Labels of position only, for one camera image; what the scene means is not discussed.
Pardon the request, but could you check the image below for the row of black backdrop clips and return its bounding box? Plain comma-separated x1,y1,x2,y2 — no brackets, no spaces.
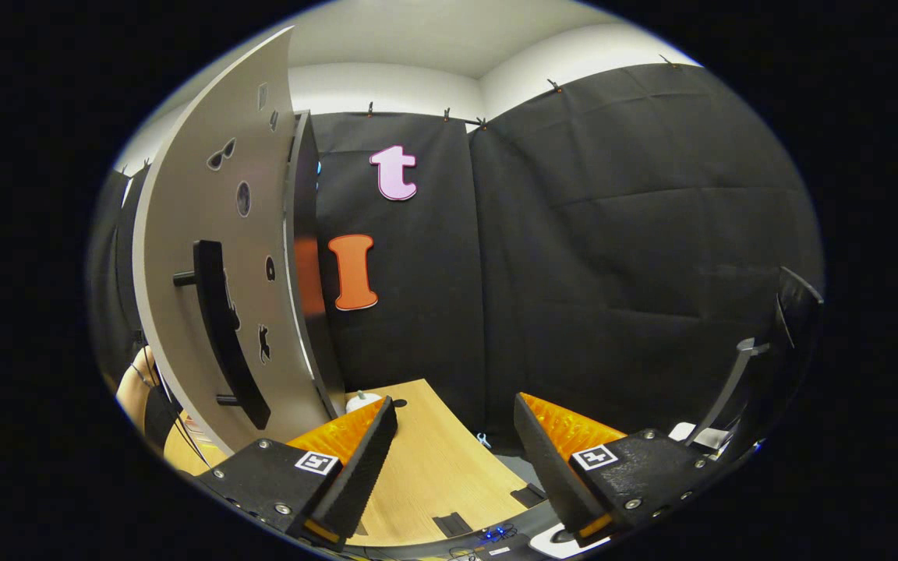
118,55,680,176

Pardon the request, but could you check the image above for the dark device with blue lights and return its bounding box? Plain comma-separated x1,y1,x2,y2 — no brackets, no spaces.
449,524,543,558

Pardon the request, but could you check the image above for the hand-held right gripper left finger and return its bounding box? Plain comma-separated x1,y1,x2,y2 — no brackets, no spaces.
196,396,399,552

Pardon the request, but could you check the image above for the dark grey cabinet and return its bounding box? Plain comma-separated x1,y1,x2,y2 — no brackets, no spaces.
287,109,347,422

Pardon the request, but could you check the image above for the beige cabinet door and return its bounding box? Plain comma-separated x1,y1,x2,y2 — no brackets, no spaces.
131,26,341,457

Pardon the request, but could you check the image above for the black backdrop cloth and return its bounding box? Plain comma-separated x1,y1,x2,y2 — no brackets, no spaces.
90,62,826,460

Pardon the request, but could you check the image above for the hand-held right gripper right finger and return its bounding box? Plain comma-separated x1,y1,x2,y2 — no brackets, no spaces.
513,392,730,549

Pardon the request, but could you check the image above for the white plastic object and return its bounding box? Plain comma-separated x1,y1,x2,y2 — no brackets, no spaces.
531,524,613,559

